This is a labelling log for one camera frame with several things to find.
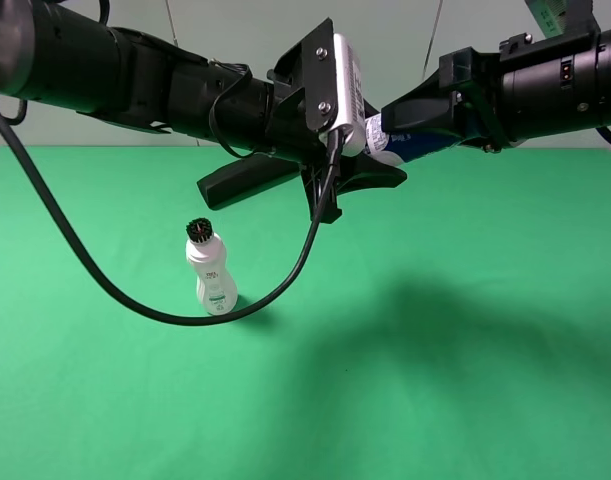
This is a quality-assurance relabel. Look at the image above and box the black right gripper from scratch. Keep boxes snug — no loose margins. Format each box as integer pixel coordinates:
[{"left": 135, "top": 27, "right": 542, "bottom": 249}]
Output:
[{"left": 381, "top": 47, "right": 510, "bottom": 153}]

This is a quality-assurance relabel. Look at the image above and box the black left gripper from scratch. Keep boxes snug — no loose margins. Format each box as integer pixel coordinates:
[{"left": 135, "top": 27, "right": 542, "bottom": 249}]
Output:
[{"left": 265, "top": 18, "right": 407, "bottom": 223}]

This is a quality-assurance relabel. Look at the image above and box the blue white yogurt drink bottle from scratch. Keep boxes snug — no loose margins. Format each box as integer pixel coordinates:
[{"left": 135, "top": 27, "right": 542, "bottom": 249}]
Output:
[{"left": 364, "top": 114, "right": 460, "bottom": 167}]

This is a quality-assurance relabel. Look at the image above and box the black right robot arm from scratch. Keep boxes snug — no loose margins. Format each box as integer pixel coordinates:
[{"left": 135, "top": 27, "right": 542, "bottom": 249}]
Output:
[{"left": 381, "top": 1, "right": 611, "bottom": 152}]

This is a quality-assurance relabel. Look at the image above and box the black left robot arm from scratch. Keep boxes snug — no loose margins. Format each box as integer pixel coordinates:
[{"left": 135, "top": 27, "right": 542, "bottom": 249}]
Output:
[{"left": 0, "top": 1, "right": 406, "bottom": 223}]

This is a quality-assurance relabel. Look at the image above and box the black curved foam block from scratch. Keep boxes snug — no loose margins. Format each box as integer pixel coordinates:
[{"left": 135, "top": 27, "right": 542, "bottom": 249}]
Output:
[{"left": 196, "top": 154, "right": 300, "bottom": 210}]

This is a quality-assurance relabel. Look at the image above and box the white bottle with black brush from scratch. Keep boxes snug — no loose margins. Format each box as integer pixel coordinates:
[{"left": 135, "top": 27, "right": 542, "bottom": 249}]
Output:
[{"left": 185, "top": 218, "right": 238, "bottom": 315}]

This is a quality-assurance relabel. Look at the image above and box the green table cloth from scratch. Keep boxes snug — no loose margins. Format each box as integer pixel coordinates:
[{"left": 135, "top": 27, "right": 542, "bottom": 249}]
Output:
[{"left": 0, "top": 148, "right": 611, "bottom": 479}]

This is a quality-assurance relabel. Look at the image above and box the black camera cable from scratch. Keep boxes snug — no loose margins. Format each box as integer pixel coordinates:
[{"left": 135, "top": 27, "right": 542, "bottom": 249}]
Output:
[{"left": 0, "top": 97, "right": 344, "bottom": 327}]

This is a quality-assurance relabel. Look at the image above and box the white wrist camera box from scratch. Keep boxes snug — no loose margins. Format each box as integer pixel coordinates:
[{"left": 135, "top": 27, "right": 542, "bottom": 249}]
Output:
[{"left": 319, "top": 33, "right": 366, "bottom": 157}]

